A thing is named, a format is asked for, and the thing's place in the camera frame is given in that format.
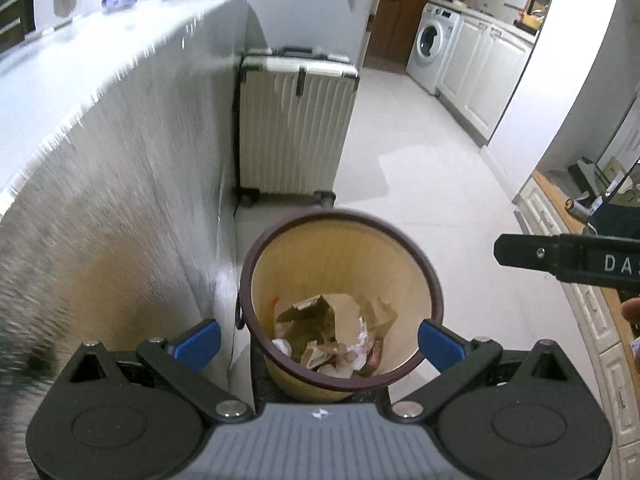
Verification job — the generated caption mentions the white kitchen cabinets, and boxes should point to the white kitchen cabinets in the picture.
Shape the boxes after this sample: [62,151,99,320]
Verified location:
[437,12,533,143]

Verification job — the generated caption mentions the paper trash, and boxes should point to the paper trash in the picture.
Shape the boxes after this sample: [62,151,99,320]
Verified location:
[274,294,398,361]

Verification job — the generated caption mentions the white paper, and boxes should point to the white paper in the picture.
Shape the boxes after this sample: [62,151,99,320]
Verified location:
[345,317,381,361]

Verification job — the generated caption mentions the white drawer bench wooden top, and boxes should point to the white drawer bench wooden top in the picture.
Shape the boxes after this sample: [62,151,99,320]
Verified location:
[515,170,640,461]

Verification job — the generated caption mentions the person's right hand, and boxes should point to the person's right hand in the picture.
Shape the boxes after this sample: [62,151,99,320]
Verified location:
[622,297,640,333]

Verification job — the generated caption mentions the brown wooden door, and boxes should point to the brown wooden door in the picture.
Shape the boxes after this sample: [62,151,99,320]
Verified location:
[362,0,431,68]

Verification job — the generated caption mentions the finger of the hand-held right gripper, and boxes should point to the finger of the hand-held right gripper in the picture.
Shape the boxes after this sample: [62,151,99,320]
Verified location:
[390,319,576,423]
[60,319,253,423]
[494,232,563,273]

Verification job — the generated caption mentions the yellow trash bin brown rim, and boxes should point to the yellow trash bin brown rim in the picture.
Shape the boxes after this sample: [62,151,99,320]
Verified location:
[235,207,444,403]

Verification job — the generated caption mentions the dark cloth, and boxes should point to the dark cloth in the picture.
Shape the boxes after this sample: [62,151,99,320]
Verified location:
[587,160,640,238]

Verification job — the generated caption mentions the white ribbed suitcase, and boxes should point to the white ribbed suitcase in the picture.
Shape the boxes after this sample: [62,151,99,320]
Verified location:
[235,46,361,208]

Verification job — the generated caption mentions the dark desktop drawer organizer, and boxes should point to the dark desktop drawer organizer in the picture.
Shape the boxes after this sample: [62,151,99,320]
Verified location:
[0,0,26,51]

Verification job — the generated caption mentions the white washing machine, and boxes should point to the white washing machine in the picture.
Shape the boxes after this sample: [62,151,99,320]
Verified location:
[406,2,462,95]

